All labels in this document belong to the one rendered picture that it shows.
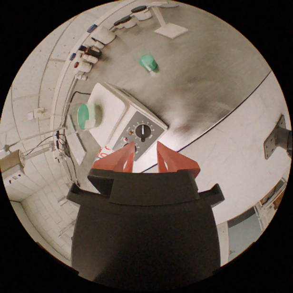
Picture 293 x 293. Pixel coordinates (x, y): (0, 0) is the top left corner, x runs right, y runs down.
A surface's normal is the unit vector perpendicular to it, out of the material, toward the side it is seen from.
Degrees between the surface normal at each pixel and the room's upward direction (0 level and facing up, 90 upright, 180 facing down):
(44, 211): 90
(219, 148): 0
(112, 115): 0
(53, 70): 90
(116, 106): 0
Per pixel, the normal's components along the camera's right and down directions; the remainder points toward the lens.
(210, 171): -0.39, 0.27
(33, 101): 0.60, 0.80
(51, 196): 0.70, -0.54
